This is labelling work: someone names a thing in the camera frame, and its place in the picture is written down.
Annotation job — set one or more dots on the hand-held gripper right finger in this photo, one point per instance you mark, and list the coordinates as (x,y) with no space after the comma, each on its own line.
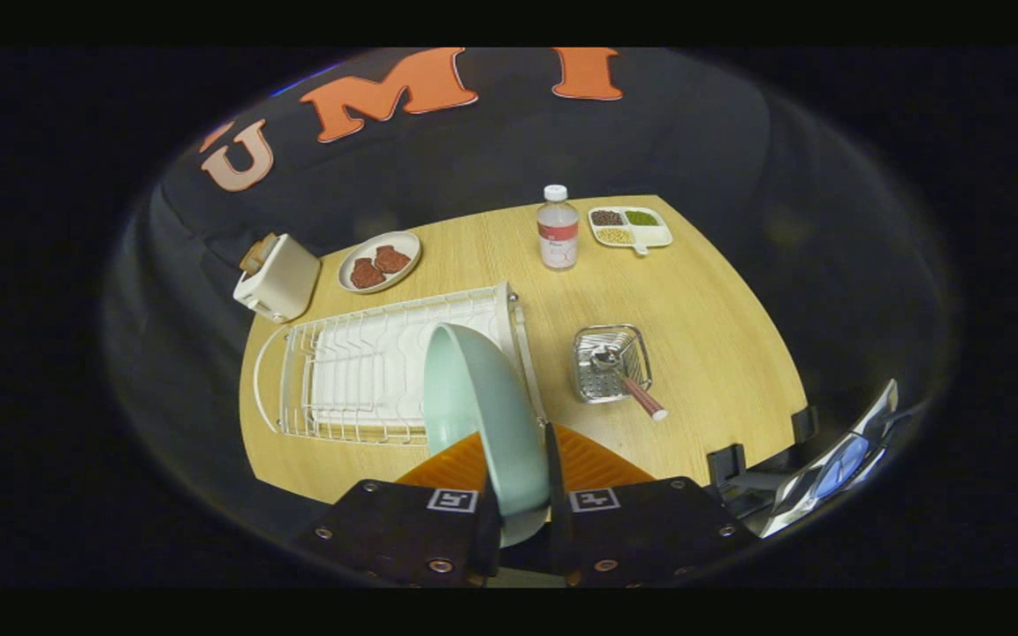
(555,477)

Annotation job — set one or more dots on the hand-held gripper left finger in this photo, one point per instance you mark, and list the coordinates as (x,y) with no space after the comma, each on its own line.
(403,530)

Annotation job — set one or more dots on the mint green plate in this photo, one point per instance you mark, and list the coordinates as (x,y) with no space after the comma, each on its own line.
(482,415)

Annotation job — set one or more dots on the metal mesh basket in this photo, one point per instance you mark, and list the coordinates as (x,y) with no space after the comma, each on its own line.
(588,380)

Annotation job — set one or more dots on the white segmented dish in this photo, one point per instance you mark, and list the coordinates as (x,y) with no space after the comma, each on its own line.
(655,237)

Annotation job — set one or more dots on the beige plate with meat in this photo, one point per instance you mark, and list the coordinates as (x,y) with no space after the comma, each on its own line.
(403,243)

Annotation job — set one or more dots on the black table clamp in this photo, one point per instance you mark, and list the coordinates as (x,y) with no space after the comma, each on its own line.
(725,464)
(805,424)

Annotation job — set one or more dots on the clear bottle with red label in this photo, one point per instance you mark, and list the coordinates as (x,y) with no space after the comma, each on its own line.
(558,234)

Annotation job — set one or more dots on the yellow beans portion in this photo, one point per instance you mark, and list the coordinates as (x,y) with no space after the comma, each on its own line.
(615,236)

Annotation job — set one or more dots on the brown meat piece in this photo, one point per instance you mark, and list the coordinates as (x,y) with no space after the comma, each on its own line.
(391,259)
(367,274)

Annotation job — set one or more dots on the brown beans portion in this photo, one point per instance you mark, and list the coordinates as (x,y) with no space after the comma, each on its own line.
(606,217)

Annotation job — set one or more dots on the green beans portion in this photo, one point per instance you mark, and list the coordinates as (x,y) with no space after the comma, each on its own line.
(641,217)

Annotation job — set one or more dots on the cream white toaster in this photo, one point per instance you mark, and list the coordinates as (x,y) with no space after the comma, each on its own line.
(284,283)

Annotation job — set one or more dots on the shiny silver blue object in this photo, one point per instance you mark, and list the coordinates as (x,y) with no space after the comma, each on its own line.
(836,464)

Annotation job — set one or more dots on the brown toast slice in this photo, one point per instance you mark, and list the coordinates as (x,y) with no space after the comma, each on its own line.
(257,253)

